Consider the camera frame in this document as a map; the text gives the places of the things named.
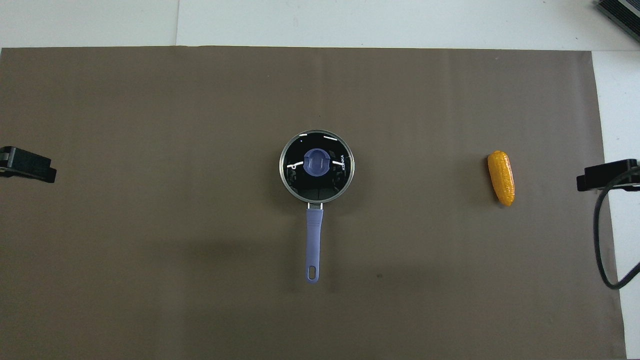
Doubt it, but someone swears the black camera stand cable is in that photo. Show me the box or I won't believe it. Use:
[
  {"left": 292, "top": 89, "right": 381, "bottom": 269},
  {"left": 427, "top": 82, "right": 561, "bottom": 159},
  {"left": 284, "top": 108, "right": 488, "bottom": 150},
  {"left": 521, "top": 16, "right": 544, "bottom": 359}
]
[{"left": 593, "top": 167, "right": 640, "bottom": 290}]

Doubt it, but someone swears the black ribbed device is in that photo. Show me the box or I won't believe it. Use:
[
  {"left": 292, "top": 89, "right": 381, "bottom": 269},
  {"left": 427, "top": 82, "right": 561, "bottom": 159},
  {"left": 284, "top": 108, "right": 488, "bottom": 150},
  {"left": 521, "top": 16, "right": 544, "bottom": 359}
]
[{"left": 594, "top": 0, "right": 640, "bottom": 37}]

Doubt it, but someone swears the glass lid with purple knob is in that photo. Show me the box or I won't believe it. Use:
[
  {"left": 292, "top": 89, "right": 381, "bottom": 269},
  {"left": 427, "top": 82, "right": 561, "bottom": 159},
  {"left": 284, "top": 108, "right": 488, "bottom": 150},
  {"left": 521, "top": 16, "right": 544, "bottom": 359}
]
[{"left": 280, "top": 131, "right": 355, "bottom": 203}]

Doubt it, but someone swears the brown table mat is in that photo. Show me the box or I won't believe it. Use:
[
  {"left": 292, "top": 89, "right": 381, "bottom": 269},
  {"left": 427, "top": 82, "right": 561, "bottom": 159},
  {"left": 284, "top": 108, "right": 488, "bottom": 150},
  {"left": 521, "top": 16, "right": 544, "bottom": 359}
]
[{"left": 0, "top": 46, "right": 627, "bottom": 360}]

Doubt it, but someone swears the dark saucepan with purple handle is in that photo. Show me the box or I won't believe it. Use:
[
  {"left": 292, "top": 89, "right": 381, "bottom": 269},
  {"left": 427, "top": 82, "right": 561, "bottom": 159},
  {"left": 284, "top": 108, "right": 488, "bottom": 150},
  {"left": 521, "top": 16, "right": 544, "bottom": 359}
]
[{"left": 279, "top": 130, "right": 355, "bottom": 285}]

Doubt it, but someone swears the yellow toy corn cob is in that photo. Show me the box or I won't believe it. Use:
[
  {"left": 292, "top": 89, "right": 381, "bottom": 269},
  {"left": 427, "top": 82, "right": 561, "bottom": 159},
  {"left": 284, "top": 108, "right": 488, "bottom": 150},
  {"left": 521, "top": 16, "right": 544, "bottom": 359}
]
[{"left": 487, "top": 150, "right": 516, "bottom": 207}]

